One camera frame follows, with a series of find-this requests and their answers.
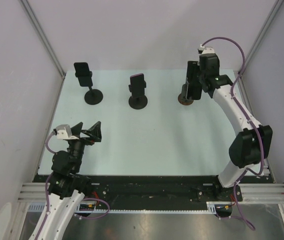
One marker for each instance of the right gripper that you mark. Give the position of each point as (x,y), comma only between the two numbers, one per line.
(194,66)

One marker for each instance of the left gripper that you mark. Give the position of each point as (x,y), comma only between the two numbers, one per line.
(94,133)

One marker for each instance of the purple-edged phone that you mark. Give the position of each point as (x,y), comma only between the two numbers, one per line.
(137,85)

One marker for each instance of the black phone stand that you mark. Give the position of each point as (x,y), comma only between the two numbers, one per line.
(138,103)
(92,96)

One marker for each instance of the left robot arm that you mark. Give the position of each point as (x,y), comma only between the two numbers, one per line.
(65,188)

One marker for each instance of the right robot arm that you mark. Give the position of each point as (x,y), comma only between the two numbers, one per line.
(252,139)

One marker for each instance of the brown-based phone stand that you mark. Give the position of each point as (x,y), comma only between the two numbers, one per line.
(184,101)

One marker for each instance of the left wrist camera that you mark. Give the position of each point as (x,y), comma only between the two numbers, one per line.
(63,132)

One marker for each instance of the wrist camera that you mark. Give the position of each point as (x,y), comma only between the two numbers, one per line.
(205,50)
(63,132)

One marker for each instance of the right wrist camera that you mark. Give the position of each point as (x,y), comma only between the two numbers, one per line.
(205,50)

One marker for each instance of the right aluminium frame post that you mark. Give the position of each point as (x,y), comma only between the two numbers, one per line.
(262,33)

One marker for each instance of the aluminium frame post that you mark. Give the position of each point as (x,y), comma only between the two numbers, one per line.
(262,33)
(27,8)

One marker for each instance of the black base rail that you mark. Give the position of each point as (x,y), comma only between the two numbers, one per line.
(155,192)

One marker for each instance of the white cable duct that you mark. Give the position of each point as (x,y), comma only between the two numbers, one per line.
(200,208)

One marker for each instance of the left aluminium frame post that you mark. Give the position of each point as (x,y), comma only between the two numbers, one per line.
(27,8)

